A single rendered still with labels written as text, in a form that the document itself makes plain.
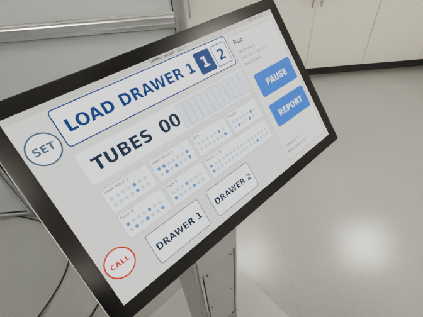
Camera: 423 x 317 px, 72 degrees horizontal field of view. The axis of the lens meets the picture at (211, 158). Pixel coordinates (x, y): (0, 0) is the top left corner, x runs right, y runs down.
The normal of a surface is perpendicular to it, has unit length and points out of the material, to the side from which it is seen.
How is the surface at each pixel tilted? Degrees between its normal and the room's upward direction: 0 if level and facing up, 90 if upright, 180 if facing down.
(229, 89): 50
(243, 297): 5
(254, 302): 5
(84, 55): 90
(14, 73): 90
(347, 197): 0
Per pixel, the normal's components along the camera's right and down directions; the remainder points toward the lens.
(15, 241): -0.07, -0.72
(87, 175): 0.47, -0.09
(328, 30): 0.05, 0.69
